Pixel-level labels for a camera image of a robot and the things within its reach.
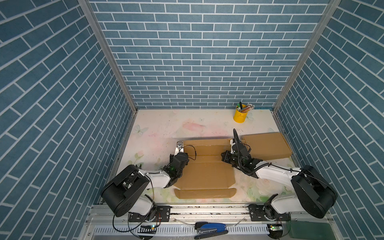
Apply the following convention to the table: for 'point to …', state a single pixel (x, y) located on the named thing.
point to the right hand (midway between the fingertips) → (219, 152)
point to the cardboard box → (265, 146)
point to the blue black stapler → (205, 229)
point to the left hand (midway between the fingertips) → (182, 150)
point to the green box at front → (310, 230)
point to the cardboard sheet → (206, 175)
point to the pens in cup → (245, 109)
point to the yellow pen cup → (239, 117)
